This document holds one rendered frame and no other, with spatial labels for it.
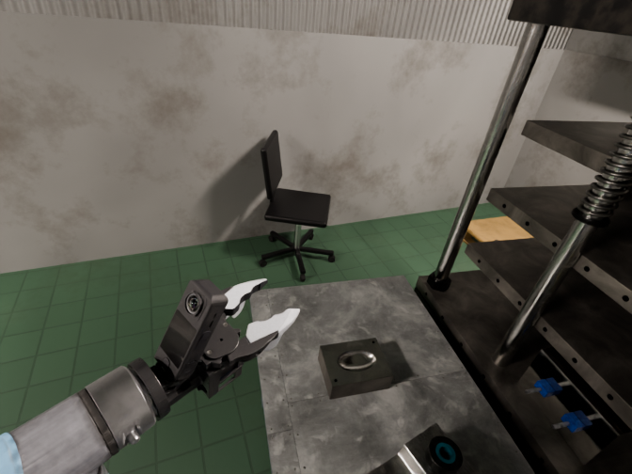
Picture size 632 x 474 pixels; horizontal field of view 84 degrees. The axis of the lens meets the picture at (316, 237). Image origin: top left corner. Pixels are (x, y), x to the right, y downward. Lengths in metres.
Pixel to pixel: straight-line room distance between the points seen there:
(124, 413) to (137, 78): 2.29
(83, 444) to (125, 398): 0.05
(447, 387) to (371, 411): 0.28
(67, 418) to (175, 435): 1.65
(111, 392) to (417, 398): 0.99
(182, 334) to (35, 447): 0.15
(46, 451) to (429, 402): 1.05
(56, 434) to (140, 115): 2.33
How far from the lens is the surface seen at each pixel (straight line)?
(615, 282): 1.19
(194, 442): 2.04
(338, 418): 1.17
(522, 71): 1.33
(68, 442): 0.43
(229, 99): 2.64
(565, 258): 1.21
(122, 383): 0.44
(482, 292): 1.77
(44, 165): 2.82
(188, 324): 0.42
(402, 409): 1.23
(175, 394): 0.49
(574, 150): 1.28
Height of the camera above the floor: 1.82
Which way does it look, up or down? 35 degrees down
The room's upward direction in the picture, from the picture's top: 6 degrees clockwise
